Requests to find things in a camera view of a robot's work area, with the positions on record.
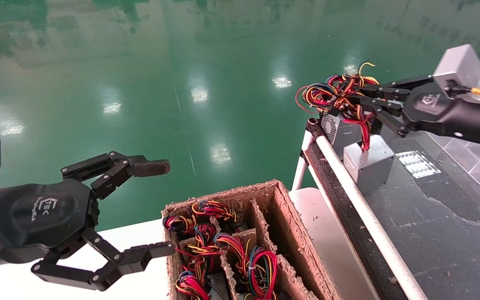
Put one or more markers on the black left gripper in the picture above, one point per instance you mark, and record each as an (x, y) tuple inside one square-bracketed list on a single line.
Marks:
[(44, 216)]

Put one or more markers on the grey power supply vented side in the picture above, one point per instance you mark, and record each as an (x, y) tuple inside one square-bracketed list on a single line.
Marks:
[(340, 129)]

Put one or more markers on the brown cardboard divider box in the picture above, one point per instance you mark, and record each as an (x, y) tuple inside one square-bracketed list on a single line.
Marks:
[(281, 208)]

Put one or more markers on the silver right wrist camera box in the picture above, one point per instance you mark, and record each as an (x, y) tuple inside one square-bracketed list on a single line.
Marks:
[(458, 62)]

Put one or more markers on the power supply green red coil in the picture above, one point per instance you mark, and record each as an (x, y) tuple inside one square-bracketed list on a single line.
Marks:
[(263, 255)]

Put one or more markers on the black tube joint connector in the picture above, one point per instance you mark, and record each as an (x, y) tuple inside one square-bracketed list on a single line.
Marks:
[(314, 127)]

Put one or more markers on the clear acrylic divider tray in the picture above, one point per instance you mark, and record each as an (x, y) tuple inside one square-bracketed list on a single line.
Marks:
[(473, 162)]

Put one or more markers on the white frame leg tube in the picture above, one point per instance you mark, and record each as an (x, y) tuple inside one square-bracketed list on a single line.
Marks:
[(299, 175)]

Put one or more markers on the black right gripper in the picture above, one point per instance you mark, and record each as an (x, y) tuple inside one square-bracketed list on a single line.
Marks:
[(429, 104)]

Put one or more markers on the long white rail tube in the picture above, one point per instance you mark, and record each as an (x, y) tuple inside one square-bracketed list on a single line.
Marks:
[(381, 241)]

